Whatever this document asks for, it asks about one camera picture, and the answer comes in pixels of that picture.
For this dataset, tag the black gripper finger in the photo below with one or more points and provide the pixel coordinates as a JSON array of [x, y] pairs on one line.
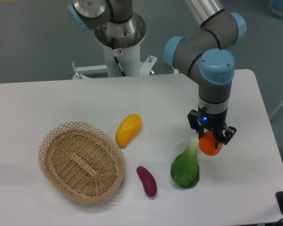
[[195, 124], [223, 134]]

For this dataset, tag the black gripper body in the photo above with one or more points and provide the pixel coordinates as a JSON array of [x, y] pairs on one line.
[[212, 115]]

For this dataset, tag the orange fruit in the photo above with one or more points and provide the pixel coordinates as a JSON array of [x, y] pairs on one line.
[[207, 144]]

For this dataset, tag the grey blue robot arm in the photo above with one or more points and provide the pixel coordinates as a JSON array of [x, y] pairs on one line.
[[203, 58]]

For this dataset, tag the green bok choy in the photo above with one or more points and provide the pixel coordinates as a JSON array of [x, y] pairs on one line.
[[185, 170]]

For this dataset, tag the yellow mango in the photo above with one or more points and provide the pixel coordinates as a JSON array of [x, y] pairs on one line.
[[128, 129]]

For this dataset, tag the purple sweet potato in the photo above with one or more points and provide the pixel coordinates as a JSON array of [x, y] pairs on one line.
[[148, 181]]

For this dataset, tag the woven wicker basket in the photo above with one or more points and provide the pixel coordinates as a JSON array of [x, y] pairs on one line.
[[82, 162]]

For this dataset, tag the blue object top right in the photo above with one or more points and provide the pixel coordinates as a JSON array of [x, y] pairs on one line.
[[276, 7]]

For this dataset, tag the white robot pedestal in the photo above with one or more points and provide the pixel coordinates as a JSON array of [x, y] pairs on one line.
[[121, 45]]

